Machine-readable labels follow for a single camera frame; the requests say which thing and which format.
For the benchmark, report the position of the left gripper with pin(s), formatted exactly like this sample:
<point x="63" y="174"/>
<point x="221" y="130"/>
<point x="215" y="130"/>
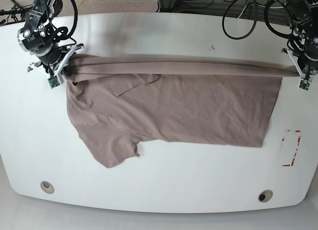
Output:
<point x="306" y="68"/>

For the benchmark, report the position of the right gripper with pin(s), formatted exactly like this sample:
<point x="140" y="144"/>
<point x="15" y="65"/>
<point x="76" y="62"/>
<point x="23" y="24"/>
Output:
<point x="57" y="62"/>

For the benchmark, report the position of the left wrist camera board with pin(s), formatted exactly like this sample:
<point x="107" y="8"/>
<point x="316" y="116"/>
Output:
<point x="304" y="84"/>

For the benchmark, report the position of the mauve T-shirt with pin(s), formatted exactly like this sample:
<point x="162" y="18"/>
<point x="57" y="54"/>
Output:
<point x="115" y="104"/>

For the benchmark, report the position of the red tape rectangle marking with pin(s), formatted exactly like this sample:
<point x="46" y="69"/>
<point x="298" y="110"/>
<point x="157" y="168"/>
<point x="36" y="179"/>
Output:
<point x="289" y="147"/>

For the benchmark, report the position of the left table grommet hole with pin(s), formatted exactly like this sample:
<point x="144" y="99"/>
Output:
<point x="47" y="187"/>

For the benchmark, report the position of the table grommet hole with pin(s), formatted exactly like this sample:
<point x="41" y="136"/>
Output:
<point x="47" y="187"/>
<point x="265" y="196"/>

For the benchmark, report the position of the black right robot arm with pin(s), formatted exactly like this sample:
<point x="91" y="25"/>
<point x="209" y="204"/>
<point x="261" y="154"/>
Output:
<point x="51" y="45"/>

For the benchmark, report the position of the right table grommet hole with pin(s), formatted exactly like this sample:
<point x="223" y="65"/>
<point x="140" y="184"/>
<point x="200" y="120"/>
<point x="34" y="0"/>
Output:
<point x="265" y="196"/>

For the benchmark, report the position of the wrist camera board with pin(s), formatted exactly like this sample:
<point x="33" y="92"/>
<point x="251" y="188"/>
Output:
<point x="55" y="81"/>
<point x="304" y="84"/>

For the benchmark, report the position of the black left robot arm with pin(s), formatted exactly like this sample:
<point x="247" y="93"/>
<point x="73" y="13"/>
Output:
<point x="302" y="41"/>

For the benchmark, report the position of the black tripod legs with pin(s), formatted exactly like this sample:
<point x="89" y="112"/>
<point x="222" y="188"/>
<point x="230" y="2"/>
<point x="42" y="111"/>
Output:
<point x="16" y="14"/>

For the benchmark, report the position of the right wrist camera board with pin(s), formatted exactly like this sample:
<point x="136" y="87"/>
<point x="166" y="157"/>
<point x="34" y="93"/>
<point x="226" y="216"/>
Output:
<point x="55" y="81"/>

